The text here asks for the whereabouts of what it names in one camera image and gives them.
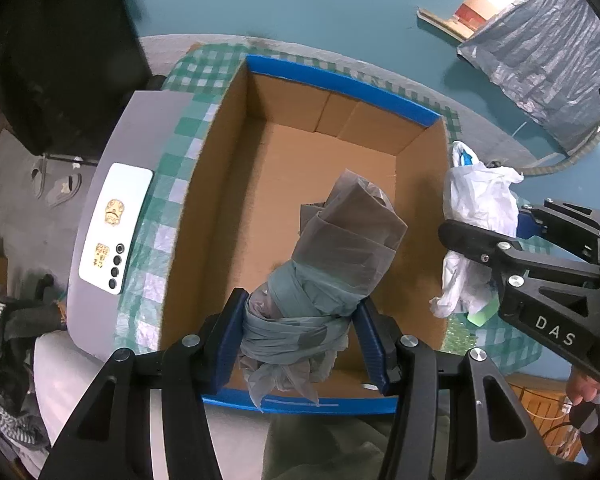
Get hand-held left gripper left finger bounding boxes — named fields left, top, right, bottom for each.
left=39, top=287, right=261, bottom=480

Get large black object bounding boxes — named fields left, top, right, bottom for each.
left=0, top=0, right=167, bottom=157

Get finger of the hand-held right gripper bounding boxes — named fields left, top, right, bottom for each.
left=517, top=199, right=600, bottom=252
left=438, top=217, right=600, bottom=286

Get striped cloth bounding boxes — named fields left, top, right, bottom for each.
left=0, top=277, right=51, bottom=453

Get green sponge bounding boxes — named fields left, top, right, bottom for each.
left=467, top=297, right=501, bottom=328

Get green checkered tablecloth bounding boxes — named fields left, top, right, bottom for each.
left=115, top=42, right=551, bottom=376

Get person's olive pants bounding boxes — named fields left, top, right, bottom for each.
left=262, top=410, right=451, bottom=480

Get silver tarp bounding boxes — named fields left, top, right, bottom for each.
left=457, top=0, right=600, bottom=153

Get flat cardboard piece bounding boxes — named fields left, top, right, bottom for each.
left=417, top=0, right=511, bottom=43

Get white control panel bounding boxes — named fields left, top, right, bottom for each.
left=77, top=162, right=154, bottom=295

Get grey plastic bag bundle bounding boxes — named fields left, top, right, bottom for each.
left=235, top=166, right=410, bottom=413

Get person's right hand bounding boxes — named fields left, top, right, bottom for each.
left=565, top=367, right=600, bottom=411

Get white plastic bag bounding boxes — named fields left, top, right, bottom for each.
left=428, top=141, right=525, bottom=318

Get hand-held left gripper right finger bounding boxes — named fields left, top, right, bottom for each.
left=352, top=297, right=563, bottom=480

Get blue-edged cardboard box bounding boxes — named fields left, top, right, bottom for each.
left=157, top=54, right=451, bottom=418

